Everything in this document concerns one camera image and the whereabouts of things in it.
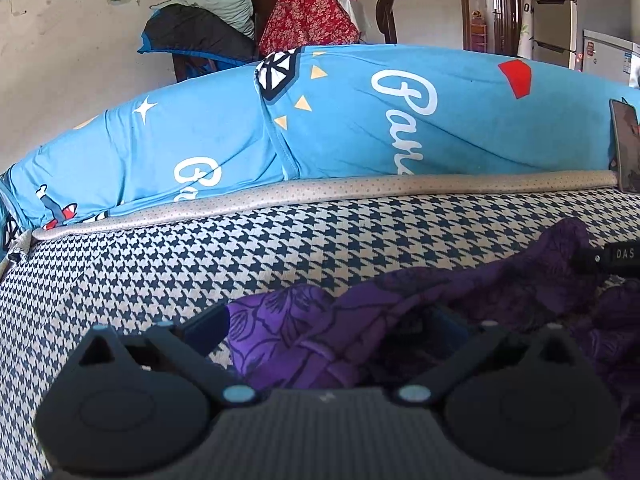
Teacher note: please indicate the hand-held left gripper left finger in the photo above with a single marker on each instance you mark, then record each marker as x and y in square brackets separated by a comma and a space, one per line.
[207, 327]

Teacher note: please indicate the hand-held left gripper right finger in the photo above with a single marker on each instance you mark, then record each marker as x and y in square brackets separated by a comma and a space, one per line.
[455, 332]

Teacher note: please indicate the purple floral garment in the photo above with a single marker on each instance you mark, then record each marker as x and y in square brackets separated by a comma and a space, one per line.
[350, 320]

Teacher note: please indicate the houndstooth sofa seat cushion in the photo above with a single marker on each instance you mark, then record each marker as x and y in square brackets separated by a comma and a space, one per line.
[150, 260]

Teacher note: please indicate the black smartphone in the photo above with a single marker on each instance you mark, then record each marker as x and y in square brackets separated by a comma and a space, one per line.
[626, 145]

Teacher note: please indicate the white chest freezer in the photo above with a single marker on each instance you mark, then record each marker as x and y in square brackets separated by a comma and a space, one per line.
[610, 57]

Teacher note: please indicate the blue printed sofa cover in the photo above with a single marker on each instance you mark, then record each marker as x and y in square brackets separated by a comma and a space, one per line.
[350, 120]

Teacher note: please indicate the silver refrigerator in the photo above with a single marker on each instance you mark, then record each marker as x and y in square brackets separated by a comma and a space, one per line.
[560, 10]

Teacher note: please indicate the black and blue jacket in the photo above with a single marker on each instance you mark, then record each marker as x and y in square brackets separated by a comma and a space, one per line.
[195, 35]

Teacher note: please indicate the grey-green pillow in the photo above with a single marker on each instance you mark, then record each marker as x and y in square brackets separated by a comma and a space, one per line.
[220, 7]

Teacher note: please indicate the dark wooden chair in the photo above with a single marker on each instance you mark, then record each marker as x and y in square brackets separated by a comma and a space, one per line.
[386, 15]

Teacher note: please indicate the red floral cloth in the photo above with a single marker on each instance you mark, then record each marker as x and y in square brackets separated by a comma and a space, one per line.
[307, 15]

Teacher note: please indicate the table with white cloth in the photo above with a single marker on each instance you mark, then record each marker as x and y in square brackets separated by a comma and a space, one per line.
[354, 15]

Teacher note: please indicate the wooden door frame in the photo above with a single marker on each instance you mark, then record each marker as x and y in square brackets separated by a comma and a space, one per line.
[500, 0]

